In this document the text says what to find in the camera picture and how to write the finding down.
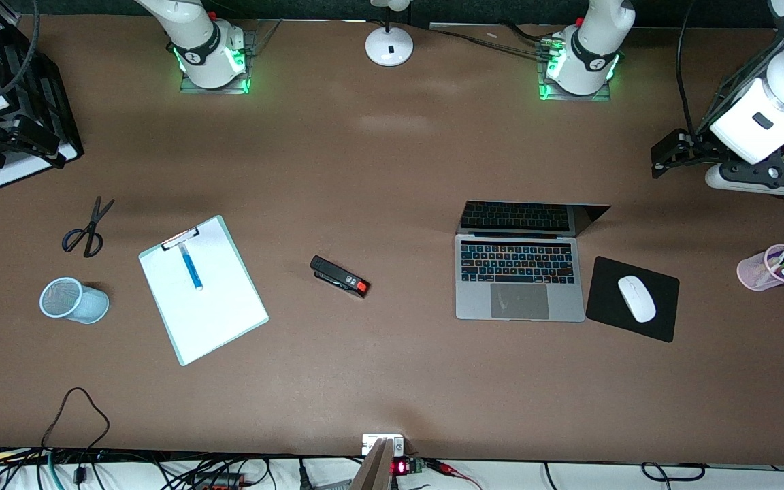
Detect silver laptop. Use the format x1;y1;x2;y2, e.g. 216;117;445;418
455;200;612;323

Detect blue marker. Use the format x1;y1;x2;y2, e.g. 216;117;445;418
178;243;204;291

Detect black stacked paper tray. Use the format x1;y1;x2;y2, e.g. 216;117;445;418
0;0;85;191

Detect pink translucent pen cup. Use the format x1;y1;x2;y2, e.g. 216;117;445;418
737;244;784;292

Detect white computer mouse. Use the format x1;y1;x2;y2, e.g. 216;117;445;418
617;275;657;324

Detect black mouse pad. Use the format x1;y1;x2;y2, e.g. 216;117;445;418
585;256;681;344

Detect light blue mesh cup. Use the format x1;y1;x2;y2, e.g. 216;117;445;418
39;276;110;325

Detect white clipboard paper sheet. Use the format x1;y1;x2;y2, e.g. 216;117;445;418
139;218;267;365

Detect teal clipboard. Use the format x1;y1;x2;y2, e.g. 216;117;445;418
138;214;270;368

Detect white lamp base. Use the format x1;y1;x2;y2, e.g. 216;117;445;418
365;0;414;67

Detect black stapler red tip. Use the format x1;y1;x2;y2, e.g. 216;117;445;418
310;255;371;299

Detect red clip lead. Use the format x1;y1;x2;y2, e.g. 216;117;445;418
426;458;483;490

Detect orange power strip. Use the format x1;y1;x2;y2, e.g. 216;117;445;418
191;473;246;490

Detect white socket block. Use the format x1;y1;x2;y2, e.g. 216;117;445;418
362;434;405;457

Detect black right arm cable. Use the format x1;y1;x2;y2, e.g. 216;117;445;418
0;0;40;99

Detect black blue handled scissors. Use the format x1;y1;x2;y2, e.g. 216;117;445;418
61;196;116;259

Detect black table cable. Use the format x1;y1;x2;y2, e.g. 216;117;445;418
497;20;566;48
431;27;556;61

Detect looped black cable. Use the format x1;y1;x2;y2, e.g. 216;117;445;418
40;387;111;453

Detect black coiled cable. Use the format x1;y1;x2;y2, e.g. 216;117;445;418
640;461;707;483

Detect black cable tangle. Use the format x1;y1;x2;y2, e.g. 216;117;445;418
0;446;277;490

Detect wooden bracket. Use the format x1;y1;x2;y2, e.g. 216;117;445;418
350;438;394;490

